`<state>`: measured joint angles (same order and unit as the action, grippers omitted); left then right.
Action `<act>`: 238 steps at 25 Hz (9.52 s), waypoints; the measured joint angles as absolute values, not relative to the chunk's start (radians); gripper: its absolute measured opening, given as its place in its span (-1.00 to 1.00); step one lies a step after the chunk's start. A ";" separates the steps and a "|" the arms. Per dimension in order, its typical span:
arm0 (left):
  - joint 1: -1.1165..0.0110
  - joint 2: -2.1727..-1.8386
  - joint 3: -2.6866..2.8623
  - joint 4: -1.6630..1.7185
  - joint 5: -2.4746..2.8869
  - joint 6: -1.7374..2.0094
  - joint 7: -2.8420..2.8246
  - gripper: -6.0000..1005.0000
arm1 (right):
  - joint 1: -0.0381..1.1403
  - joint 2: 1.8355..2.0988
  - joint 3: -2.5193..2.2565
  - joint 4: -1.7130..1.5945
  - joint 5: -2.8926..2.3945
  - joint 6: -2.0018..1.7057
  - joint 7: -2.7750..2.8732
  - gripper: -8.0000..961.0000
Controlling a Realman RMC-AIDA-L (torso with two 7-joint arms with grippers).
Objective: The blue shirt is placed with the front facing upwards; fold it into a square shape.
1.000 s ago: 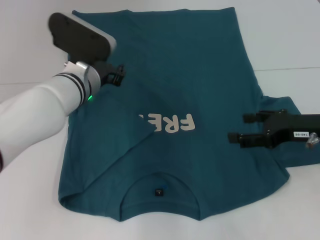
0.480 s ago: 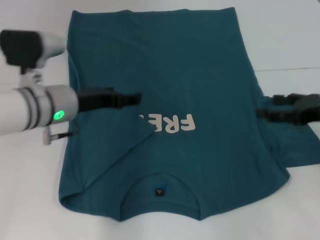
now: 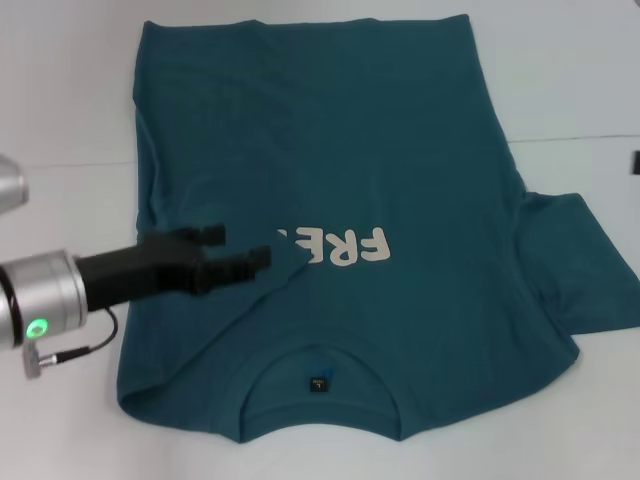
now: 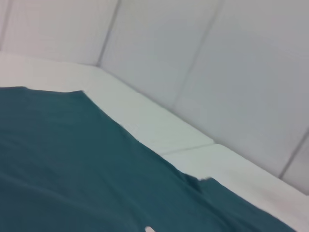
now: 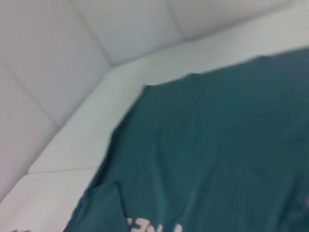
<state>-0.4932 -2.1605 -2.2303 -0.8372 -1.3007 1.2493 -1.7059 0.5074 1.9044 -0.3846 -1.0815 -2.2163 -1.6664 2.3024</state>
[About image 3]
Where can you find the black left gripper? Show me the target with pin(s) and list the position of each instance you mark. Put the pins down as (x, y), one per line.
(150, 270)

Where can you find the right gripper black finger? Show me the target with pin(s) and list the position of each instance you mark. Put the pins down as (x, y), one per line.
(636, 163)

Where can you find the teal t-shirt with FREE print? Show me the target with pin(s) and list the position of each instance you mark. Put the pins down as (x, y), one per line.
(350, 150)

